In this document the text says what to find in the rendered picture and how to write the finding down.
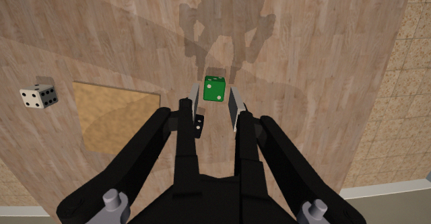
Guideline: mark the tan mat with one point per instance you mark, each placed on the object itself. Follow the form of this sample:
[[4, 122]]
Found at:
[[109, 116]]

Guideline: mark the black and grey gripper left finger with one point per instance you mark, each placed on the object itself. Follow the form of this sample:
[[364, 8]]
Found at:
[[106, 198]]

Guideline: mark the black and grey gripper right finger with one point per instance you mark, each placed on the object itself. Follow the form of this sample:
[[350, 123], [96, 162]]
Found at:
[[308, 197]]

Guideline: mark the white die with black pips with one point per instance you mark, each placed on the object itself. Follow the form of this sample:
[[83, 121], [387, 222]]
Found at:
[[39, 96]]

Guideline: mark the green die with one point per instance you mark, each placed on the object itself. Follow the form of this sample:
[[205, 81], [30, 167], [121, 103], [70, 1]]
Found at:
[[214, 88]]

